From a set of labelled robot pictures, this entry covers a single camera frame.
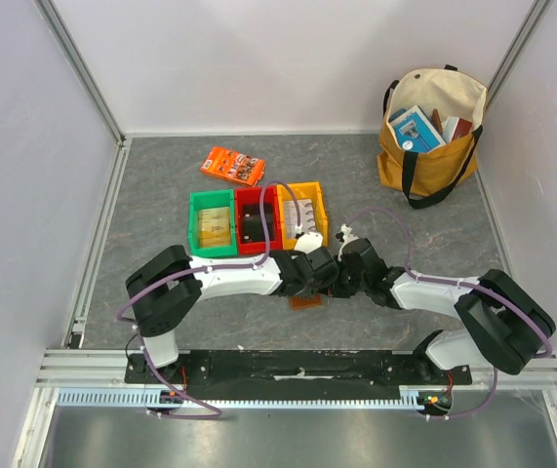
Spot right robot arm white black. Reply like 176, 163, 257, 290
329, 234, 556, 384

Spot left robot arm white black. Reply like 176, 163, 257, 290
126, 245, 339, 383

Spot white cards in yellow bin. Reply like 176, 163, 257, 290
283, 199, 318, 239

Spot black cards in red bin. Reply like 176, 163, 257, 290
240, 204, 275, 244

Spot gold cards in green bin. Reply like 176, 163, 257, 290
198, 207, 231, 248

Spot red plastic bin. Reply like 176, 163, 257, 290
234, 185, 283, 256

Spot yellow plastic bin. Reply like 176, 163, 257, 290
276, 181, 329, 250

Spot green plastic bin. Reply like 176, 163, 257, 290
188, 189, 237, 258

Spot orange snack box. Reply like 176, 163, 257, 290
201, 146, 265, 187

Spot blue white razor box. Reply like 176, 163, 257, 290
389, 105, 446, 153

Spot brown item in bag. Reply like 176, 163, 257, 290
430, 108, 443, 134

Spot white red box in bag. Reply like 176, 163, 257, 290
442, 116, 472, 143

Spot yellow canvas tote bag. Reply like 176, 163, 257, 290
378, 65, 488, 209

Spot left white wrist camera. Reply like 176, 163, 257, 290
293, 231, 324, 254

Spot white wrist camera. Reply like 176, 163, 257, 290
336, 223, 358, 252
293, 231, 324, 254

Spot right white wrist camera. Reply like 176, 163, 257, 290
336, 223, 358, 252

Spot grey slotted cable duct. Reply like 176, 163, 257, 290
56, 387, 423, 409

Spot black mounting base plate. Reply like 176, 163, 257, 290
125, 348, 474, 391

